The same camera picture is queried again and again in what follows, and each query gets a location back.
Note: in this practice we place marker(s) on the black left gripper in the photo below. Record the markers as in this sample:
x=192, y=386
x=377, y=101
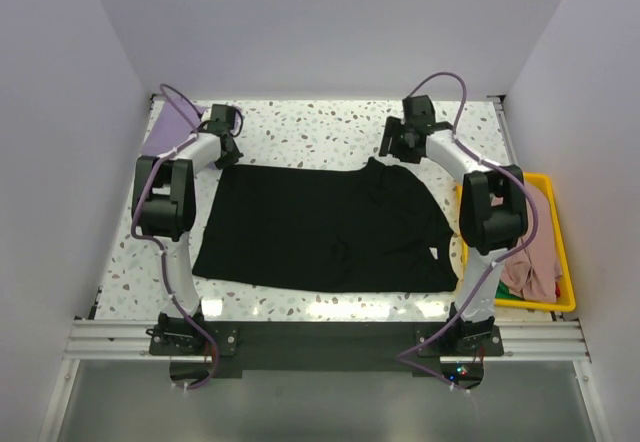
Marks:
x=228, y=153

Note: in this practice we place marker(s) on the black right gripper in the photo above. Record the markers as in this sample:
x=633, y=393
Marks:
x=396, y=142

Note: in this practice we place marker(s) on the black t shirt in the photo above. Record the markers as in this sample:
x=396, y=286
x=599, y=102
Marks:
x=377, y=229

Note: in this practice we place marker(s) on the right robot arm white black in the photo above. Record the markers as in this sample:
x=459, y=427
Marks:
x=493, y=209

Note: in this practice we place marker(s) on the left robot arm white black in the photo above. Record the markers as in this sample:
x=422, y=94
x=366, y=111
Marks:
x=164, y=198

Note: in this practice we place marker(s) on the folded purple t shirt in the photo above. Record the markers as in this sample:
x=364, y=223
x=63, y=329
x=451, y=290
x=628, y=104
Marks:
x=166, y=129

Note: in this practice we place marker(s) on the green t shirt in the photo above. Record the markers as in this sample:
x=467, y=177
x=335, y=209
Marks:
x=503, y=292

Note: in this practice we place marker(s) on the pink t shirt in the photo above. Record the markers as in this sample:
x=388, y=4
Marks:
x=532, y=273

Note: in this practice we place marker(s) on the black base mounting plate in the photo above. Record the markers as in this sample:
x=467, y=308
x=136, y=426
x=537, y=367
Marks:
x=203, y=350

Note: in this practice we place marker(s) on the yellow plastic bin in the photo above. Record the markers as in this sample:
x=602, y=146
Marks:
x=481, y=276

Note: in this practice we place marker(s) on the aluminium frame rail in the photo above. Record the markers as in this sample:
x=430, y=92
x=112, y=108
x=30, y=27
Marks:
x=108, y=340

